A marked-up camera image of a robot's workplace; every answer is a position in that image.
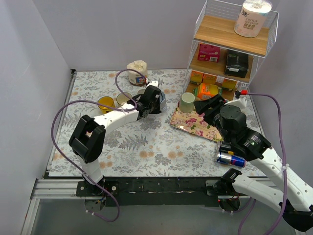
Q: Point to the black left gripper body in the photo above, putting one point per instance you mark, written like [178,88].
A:
[151,101]

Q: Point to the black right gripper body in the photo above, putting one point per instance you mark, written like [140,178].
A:
[210,110]

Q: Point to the speckled white ceramic mug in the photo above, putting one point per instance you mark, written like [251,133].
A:
[141,91]

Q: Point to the grey ceramic mug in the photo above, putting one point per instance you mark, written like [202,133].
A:
[162,102]

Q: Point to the yellow ceramic mug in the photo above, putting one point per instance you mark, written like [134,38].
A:
[108,103]

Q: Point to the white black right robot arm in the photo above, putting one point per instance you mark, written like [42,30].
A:
[293,197]

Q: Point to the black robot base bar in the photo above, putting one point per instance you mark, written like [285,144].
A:
[149,191]

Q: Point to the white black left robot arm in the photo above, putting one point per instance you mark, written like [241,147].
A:
[88,137]

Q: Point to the green ceramic mug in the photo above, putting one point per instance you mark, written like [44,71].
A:
[186,103]

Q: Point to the orange sponge pack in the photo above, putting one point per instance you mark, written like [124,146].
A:
[207,91]

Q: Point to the yellow green sponge pack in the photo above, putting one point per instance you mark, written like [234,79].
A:
[196,91]

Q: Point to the black yellow drink can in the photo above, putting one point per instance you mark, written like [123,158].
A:
[225,147]

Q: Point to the yellow sponge pack right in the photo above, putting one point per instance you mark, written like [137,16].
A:
[229,85]

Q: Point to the yellow sponge pack middle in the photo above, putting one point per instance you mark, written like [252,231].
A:
[209,79]

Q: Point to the beige paper roll with cartoon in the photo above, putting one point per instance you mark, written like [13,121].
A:
[137,72]

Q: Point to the floral tray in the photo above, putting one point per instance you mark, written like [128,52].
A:
[194,124]

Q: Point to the yellow sponge pack left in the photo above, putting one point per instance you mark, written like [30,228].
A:
[196,77]

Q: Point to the blue silver drink can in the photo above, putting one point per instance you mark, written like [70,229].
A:
[228,159]

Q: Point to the black product box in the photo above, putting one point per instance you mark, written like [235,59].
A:
[237,64]

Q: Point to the pink sponge box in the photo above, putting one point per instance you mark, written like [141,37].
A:
[208,53]

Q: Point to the pink wrapped toilet paper roll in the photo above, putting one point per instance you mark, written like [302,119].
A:
[252,17]

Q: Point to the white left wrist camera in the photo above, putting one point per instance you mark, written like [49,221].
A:
[154,83]

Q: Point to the white wire wooden shelf rack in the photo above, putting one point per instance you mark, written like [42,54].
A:
[220,56]

